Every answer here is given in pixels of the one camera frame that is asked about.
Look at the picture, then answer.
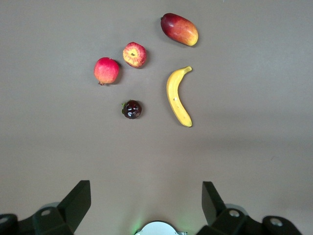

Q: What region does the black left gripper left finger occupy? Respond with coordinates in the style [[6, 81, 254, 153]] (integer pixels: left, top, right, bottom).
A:
[[33, 180, 91, 235]]

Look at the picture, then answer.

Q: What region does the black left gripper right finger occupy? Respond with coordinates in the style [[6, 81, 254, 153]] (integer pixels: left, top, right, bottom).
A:
[[198, 181, 250, 235]]

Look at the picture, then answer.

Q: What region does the yellow banana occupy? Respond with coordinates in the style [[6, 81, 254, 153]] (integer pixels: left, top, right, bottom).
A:
[[166, 66, 193, 128]]

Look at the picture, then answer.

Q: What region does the small red yellow striped apple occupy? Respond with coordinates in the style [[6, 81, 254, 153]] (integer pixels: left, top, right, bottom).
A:
[[122, 42, 147, 69]]

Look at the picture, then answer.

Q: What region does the dark purple mangosteen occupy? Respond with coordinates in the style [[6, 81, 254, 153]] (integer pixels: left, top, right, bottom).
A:
[[121, 99, 143, 120]]

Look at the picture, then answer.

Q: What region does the red pomegranate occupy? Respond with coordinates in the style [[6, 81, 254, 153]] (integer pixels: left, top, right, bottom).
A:
[[93, 57, 120, 86]]

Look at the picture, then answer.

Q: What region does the red yellow mango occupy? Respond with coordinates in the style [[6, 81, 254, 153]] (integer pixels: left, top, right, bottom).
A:
[[160, 13, 199, 47]]

